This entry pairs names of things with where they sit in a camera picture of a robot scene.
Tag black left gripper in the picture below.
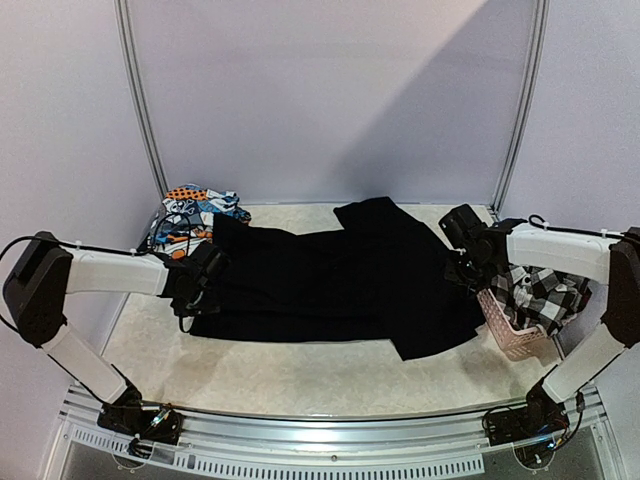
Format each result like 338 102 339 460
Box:
173 283 221 317

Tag black t-shirt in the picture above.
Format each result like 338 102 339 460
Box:
190 197 485 360

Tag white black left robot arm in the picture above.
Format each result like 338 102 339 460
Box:
1 231 230 434

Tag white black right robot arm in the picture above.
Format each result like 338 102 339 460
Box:
439 204 639 436

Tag pink plastic laundry basket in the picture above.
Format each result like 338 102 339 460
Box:
476 289 547 361

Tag colourful patterned folded shorts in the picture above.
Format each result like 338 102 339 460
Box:
138 184 252 259

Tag black white checked shirt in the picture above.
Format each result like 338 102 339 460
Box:
490 265 592 336

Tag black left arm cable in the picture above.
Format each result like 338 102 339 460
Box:
0 212 211 331

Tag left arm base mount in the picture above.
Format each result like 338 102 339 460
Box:
97 384 185 445

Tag front aluminium rail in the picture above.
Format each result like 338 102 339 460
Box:
45 387 625 479

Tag right aluminium frame post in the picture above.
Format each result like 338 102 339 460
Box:
488 0 550 218

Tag aluminium frame post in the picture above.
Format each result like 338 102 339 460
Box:
114 0 169 197
488 0 550 218

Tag left aluminium frame post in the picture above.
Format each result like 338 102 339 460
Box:
114 0 169 197

